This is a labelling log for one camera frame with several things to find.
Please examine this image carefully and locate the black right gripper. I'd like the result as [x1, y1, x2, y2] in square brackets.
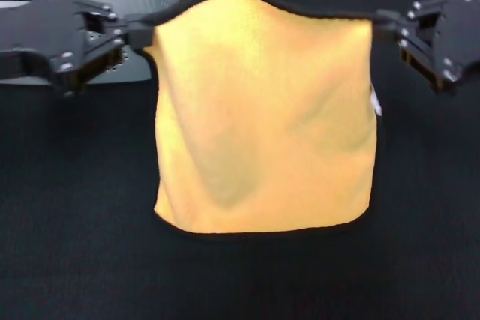
[373, 0, 480, 95]

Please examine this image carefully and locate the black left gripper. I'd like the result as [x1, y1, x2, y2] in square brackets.
[0, 0, 155, 98]

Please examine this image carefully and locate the yellow towel with black edge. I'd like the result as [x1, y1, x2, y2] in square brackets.
[142, 0, 387, 243]

